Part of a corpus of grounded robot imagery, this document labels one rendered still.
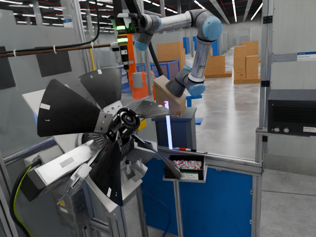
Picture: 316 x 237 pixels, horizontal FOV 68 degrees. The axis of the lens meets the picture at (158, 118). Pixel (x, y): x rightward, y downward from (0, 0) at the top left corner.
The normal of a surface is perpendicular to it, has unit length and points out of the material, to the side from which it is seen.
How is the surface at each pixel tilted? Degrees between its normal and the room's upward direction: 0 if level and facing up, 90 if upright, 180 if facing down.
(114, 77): 37
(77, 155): 50
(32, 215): 90
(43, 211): 90
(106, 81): 42
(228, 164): 90
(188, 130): 90
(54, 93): 72
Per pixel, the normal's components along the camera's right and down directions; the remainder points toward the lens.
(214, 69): -0.28, 0.31
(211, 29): 0.30, 0.58
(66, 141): 0.59, -0.56
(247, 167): -0.50, 0.31
